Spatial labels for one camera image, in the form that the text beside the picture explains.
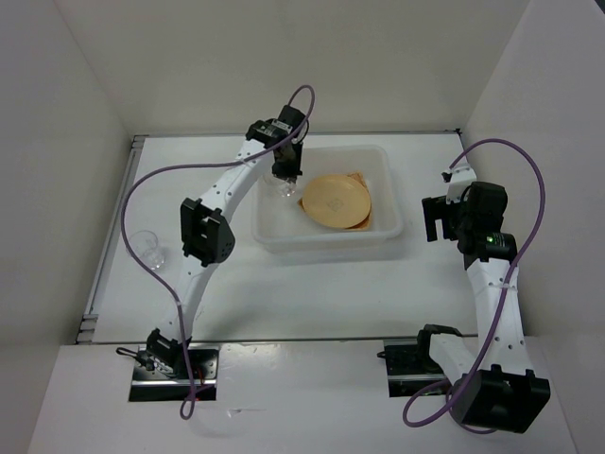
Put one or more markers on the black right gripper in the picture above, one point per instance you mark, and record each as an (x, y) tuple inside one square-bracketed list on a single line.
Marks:
[(436, 208)]

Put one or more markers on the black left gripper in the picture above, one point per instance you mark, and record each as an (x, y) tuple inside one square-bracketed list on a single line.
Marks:
[(291, 172)]

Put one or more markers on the clear plastic cup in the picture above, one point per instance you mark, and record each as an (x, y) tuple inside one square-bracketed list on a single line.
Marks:
[(146, 247), (276, 186)]

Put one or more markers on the beige plate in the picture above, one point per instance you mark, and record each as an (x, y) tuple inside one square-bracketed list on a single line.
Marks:
[(335, 201)]

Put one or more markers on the woven bamboo fan-shaped tray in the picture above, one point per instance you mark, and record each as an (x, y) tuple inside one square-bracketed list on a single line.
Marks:
[(361, 177)]

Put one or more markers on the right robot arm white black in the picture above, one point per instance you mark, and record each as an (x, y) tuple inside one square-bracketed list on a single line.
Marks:
[(496, 388)]

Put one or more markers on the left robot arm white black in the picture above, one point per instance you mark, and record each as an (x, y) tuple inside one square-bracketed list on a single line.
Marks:
[(207, 238)]

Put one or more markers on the translucent white plastic bin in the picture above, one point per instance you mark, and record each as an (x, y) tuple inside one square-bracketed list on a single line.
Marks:
[(345, 200)]

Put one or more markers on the clear plastic cup front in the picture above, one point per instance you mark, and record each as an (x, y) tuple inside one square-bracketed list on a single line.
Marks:
[(146, 247)]

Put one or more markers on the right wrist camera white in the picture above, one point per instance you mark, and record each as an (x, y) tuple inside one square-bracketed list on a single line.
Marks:
[(457, 180)]

